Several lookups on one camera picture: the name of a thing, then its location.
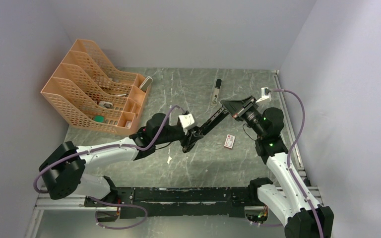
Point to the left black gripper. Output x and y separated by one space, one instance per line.
186 136

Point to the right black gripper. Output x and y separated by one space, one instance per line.
236 107

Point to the beige black stapler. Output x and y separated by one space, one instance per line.
216 91

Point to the red white staple box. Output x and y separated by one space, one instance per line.
229 142

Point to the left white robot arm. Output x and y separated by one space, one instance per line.
65 171

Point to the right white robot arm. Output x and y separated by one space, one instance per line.
300 213

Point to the green round object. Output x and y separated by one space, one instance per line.
99 118

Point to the silver tape dispenser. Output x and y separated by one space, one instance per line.
106 104

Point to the grey white device in organizer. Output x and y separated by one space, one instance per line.
146 84

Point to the orange mesh file organizer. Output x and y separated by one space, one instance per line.
86 76

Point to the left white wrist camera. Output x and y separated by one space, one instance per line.
187 122

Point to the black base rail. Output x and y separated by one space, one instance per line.
135 202

